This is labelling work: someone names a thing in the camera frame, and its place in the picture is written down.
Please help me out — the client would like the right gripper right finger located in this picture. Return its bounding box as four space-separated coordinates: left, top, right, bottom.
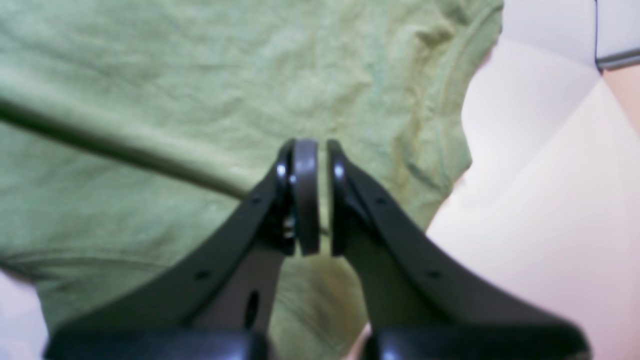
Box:
327 140 591 360

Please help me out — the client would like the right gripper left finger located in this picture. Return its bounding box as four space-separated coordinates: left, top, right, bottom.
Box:
45 139 321 360

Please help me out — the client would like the green t-shirt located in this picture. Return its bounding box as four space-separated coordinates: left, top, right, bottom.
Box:
0 0 504 333

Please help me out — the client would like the white side panel board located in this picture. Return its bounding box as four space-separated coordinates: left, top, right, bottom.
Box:
502 0 640 72

